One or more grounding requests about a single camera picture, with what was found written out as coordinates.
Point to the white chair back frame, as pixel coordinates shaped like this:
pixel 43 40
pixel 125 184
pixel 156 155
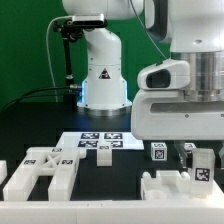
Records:
pixel 61 164

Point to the white chair seat part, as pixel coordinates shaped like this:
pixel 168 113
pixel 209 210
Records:
pixel 167 184

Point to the white block at left edge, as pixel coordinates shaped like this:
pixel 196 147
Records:
pixel 3 170

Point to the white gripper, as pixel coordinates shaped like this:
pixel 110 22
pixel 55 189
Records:
pixel 165 115

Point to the white small cube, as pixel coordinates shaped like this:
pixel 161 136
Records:
pixel 189 146
pixel 158 151

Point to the white small cube left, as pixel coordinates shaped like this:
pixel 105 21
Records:
pixel 158 151

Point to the white obstacle fence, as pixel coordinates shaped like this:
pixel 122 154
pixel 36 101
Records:
pixel 39 210

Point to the white small cube right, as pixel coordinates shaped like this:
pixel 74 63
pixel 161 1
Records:
pixel 189 146

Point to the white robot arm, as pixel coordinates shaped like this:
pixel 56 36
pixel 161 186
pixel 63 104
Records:
pixel 187 30

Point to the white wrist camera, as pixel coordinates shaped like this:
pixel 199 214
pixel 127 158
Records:
pixel 167 75

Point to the background camera on stand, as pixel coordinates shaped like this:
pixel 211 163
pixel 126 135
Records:
pixel 95 20

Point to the white marker base plate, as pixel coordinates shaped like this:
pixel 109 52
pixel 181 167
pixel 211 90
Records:
pixel 90 140

